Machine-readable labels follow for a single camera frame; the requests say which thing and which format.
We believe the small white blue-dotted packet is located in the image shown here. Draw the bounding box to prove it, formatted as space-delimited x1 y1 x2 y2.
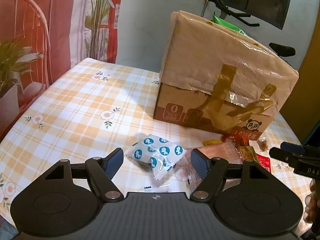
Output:
150 155 174 180

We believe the printed backdrop cloth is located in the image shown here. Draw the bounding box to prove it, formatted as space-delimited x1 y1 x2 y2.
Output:
0 0 124 135

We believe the wooden door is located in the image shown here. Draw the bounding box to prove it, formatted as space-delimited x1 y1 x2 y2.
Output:
297 30 320 143

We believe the pink transparent snack packet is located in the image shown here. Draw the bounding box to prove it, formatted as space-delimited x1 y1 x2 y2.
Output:
186 140 244 190

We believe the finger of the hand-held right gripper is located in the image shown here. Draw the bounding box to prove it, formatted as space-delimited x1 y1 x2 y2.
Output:
280 142 305 153
269 147 300 167

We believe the yellow checked tablecloth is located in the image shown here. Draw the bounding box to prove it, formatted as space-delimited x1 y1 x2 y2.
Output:
0 57 320 230

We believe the large white blue-dotted packet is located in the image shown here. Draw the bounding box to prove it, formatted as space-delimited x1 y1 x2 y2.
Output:
124 134 187 167

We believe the black exercise bike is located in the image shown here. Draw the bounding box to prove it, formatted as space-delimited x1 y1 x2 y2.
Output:
204 0 297 58

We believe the dark framed window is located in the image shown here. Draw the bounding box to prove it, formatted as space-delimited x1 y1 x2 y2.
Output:
160 0 294 30

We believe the cardboard box with plastic liner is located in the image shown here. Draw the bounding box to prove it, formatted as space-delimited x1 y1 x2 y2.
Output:
153 10 299 135

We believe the small red snack packet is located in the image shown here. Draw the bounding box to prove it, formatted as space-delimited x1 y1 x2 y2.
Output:
256 154 272 173

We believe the brown candy clear wrapper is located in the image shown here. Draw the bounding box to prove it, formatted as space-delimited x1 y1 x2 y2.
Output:
257 137 268 152

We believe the person's right hand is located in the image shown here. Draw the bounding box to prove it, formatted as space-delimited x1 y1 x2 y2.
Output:
303 180 320 223

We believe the red green snack packet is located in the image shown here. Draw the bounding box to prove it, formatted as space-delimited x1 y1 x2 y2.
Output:
236 145 258 160

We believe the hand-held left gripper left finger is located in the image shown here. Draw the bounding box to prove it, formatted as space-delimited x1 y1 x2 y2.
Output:
45 148 125 203

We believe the clear wrapper packet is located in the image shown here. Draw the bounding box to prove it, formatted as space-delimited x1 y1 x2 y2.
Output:
137 185 170 193

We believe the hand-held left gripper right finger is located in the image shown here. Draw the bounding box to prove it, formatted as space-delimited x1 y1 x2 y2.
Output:
190 148 269 202

